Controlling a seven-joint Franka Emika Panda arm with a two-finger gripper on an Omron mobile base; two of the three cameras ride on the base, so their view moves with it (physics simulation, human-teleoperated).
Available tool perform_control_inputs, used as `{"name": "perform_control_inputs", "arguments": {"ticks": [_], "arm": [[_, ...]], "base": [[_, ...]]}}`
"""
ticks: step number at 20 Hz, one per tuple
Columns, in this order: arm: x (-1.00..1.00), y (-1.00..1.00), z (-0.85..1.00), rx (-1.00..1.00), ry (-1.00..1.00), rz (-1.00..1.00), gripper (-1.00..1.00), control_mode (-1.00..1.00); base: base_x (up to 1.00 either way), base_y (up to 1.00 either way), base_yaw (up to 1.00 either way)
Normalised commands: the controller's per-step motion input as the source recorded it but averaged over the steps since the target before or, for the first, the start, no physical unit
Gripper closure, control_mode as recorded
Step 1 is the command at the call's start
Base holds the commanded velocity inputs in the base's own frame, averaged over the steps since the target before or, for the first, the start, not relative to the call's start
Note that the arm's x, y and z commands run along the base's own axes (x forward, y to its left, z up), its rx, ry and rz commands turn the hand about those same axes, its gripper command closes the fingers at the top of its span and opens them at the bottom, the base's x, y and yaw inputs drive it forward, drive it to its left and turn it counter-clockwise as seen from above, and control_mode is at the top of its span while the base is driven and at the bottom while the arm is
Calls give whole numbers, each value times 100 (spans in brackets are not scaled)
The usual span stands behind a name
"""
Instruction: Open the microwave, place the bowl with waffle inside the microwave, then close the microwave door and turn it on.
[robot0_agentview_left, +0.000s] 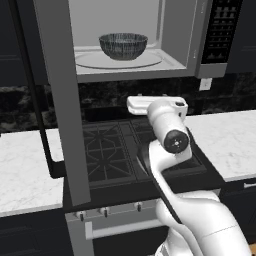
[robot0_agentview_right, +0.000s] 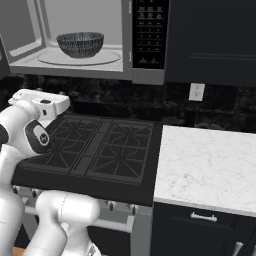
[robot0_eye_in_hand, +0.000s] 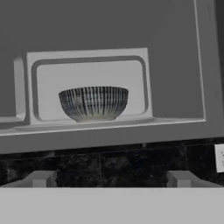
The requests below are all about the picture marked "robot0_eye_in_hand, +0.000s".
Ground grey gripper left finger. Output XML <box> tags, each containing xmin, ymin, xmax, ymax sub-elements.
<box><xmin>1</xmin><ymin>170</ymin><xmax>58</xmax><ymax>188</ymax></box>

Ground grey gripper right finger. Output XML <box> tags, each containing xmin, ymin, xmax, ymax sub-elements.
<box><xmin>166</xmin><ymin>170</ymin><xmax>224</xmax><ymax>188</ymax></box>

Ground grey microwave oven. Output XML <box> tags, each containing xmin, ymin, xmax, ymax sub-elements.
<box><xmin>0</xmin><ymin>0</ymin><xmax>224</xmax><ymax>155</ymax></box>

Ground blue striped bowl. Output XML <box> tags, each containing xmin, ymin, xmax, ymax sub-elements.
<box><xmin>58</xmin><ymin>86</ymin><xmax>130</xmax><ymax>123</ymax></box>

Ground white wall socket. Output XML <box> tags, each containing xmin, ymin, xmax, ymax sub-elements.
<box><xmin>214</xmin><ymin>143</ymin><xmax>224</xmax><ymax>173</ymax></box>

